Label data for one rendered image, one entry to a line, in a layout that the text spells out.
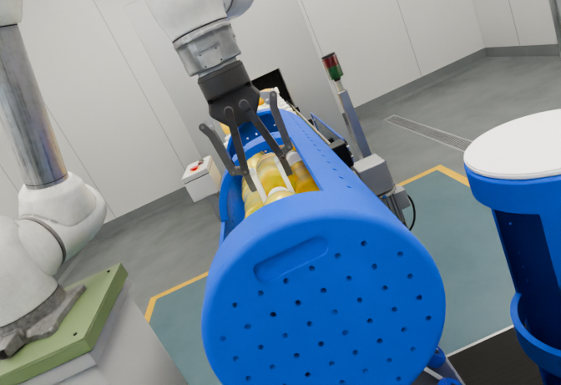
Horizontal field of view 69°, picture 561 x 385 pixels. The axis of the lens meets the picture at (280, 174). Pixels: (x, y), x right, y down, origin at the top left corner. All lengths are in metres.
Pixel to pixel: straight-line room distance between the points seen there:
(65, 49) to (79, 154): 1.30
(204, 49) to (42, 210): 0.69
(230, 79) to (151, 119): 5.04
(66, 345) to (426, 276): 0.74
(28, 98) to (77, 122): 4.78
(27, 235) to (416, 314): 0.87
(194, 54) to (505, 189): 0.57
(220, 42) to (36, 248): 0.70
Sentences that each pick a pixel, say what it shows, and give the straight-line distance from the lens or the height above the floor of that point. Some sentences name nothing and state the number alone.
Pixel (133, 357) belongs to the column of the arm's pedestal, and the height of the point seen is 0.85.
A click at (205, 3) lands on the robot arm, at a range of 0.61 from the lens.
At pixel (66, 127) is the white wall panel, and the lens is 5.94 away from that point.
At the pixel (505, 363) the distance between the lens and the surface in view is 1.69.
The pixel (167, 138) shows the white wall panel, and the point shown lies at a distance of 5.65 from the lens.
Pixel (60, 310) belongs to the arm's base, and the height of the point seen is 1.06.
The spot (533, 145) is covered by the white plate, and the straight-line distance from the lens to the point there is 0.90.
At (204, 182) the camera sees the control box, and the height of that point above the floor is 1.05.
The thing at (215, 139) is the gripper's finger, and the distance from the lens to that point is 0.65.
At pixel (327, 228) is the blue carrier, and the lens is 0.44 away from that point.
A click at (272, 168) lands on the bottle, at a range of 0.77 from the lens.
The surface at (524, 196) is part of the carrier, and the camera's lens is 0.82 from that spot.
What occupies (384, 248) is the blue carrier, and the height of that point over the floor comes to 1.16.
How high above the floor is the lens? 1.40
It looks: 17 degrees down
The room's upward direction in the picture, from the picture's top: 25 degrees counter-clockwise
